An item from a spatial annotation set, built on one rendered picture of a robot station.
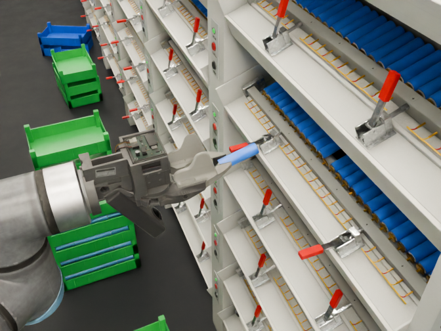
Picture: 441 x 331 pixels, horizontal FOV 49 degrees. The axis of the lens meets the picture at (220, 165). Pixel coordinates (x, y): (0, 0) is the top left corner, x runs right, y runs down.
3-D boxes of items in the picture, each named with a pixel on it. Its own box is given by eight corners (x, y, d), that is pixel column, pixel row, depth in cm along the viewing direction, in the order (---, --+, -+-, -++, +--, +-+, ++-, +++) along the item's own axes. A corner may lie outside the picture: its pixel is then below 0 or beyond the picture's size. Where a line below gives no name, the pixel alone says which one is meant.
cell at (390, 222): (426, 212, 71) (388, 234, 71) (418, 204, 72) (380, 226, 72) (425, 205, 69) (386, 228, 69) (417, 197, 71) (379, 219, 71)
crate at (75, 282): (63, 292, 180) (58, 278, 175) (54, 254, 194) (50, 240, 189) (140, 266, 189) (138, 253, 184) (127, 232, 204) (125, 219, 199)
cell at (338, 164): (363, 150, 82) (330, 169, 82) (361, 143, 81) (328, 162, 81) (369, 156, 81) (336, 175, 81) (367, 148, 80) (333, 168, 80)
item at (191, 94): (216, 165, 127) (195, 129, 117) (155, 65, 171) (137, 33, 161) (282, 127, 127) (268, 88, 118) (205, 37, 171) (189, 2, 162)
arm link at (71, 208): (64, 245, 65) (55, 199, 72) (100, 235, 67) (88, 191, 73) (46, 198, 59) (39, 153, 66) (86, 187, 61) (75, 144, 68)
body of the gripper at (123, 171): (174, 156, 64) (83, 180, 61) (179, 203, 70) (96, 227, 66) (158, 125, 70) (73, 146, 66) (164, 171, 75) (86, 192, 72)
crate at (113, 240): (54, 264, 170) (48, 249, 165) (45, 226, 184) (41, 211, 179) (136, 239, 179) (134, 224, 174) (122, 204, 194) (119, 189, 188)
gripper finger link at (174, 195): (208, 188, 68) (147, 201, 66) (209, 196, 69) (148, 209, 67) (199, 167, 72) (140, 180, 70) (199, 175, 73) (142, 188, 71)
